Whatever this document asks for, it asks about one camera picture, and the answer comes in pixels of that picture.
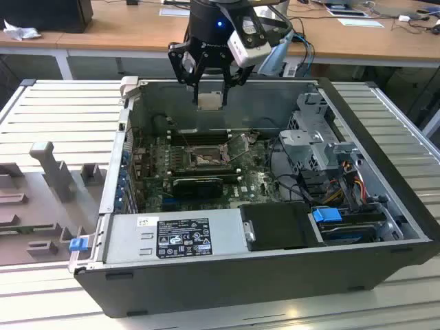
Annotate metal socket cover frame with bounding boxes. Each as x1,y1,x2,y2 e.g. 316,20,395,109
225,133,251,162

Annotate wooden desk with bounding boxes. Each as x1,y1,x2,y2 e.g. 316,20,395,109
0,0,440,68

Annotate silver metal disk bay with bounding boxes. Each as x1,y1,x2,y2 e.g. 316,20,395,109
277,91,406,243

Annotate blue disk carrier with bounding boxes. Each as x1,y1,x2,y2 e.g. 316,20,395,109
311,207,386,245

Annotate black box on desk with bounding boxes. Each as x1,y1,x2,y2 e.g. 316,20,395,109
0,0,94,34

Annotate metal CPU socket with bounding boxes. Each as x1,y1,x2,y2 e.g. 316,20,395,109
184,144,231,169

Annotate pale paper sheet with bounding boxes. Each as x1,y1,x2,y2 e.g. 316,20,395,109
338,17,385,28
159,6,192,17

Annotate blue case latch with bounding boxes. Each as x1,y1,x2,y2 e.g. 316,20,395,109
68,238,89,254

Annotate thick black cable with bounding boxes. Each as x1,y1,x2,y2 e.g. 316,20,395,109
267,137,312,204

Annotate silver square CPU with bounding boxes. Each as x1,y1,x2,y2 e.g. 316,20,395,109
197,91,223,111

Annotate black RAM slot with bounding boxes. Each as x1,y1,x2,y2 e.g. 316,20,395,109
168,170,242,175
166,129,232,134
166,138,232,144
168,177,242,183
166,132,232,137
168,166,242,172
168,173,242,179
166,135,232,140

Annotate silver power supply box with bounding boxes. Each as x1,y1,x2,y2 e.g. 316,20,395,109
102,208,249,266

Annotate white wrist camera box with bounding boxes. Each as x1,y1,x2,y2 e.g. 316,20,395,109
228,30,272,68

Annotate pale blue cable sleeve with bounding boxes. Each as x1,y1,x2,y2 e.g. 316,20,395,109
257,30,295,76

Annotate thin wire locking lever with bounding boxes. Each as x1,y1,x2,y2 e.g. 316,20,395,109
179,129,200,161

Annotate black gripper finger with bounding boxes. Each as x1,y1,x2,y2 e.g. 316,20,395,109
221,64,255,107
167,41,207,105

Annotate green motherboard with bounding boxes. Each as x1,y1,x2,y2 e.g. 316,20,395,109
132,132,288,214

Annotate grey parts rack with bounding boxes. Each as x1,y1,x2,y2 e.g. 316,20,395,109
0,140,108,266

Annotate black plastic shroud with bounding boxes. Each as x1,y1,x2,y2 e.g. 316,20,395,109
238,202,327,252

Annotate yellow red power wires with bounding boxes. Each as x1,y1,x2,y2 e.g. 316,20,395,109
322,171,366,204

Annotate crumpled white paper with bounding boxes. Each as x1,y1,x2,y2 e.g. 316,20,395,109
2,19,42,41

